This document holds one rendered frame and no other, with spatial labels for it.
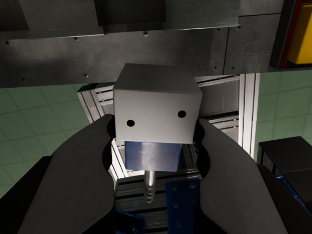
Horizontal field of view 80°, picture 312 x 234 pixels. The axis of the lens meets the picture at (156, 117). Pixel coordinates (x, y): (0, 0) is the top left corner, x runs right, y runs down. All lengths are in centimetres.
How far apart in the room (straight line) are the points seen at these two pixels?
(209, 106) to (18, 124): 121
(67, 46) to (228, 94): 82
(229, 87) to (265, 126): 56
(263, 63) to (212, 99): 69
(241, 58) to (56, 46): 24
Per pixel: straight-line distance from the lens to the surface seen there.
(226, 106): 101
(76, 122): 134
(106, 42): 26
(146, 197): 20
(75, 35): 18
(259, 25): 28
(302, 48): 27
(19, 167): 182
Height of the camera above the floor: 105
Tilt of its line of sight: 60 degrees down
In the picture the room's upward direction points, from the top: 179 degrees clockwise
